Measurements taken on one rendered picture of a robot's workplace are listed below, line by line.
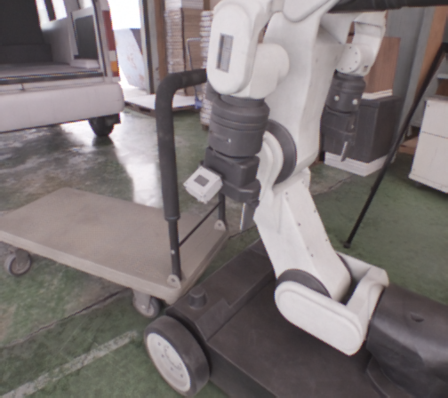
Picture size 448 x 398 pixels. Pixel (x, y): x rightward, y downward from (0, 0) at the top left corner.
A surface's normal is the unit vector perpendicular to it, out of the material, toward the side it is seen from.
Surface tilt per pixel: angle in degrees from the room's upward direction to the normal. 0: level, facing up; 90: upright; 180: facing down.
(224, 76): 90
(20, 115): 90
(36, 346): 0
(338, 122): 90
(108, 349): 0
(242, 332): 0
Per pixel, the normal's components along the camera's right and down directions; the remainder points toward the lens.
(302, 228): 0.66, -0.26
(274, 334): 0.00, -0.92
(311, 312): -0.65, 0.29
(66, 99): 0.65, 0.22
